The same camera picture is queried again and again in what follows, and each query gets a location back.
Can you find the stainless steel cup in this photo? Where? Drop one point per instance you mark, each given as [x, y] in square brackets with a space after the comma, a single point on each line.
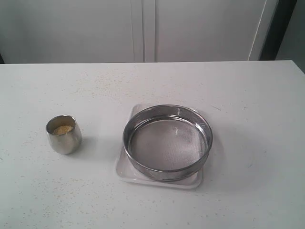
[66, 143]

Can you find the yellow millet grain pile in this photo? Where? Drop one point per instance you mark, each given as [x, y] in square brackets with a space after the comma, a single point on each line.
[63, 129]

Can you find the round stainless steel sieve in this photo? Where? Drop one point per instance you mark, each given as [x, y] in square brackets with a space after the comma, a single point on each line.
[166, 143]

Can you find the white square plastic tray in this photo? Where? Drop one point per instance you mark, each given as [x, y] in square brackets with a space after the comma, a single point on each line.
[128, 171]

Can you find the white cabinet doors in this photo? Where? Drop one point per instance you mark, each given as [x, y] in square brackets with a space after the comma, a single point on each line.
[86, 31]

